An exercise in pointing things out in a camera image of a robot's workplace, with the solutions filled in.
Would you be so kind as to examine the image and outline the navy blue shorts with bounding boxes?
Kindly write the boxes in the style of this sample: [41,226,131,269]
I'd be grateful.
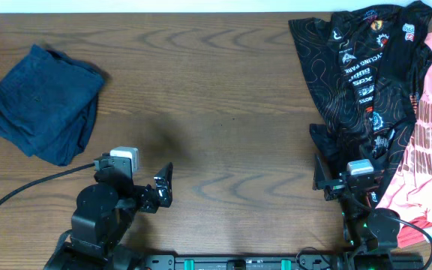
[0,45,105,149]
[0,96,98,167]

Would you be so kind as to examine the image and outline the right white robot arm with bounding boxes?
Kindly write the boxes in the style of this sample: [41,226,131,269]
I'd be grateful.
[313,154,400,269]

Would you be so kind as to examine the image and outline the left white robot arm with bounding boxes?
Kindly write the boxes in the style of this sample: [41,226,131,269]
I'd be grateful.
[44,153,173,270]

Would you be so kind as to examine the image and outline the folded navy blue shorts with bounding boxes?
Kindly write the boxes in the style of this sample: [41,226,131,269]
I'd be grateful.
[0,96,98,167]

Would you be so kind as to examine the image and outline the black printed cycling jersey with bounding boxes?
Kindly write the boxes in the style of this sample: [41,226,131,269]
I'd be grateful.
[289,1,432,195]

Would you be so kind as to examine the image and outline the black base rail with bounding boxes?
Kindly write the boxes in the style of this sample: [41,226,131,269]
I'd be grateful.
[140,250,425,270]

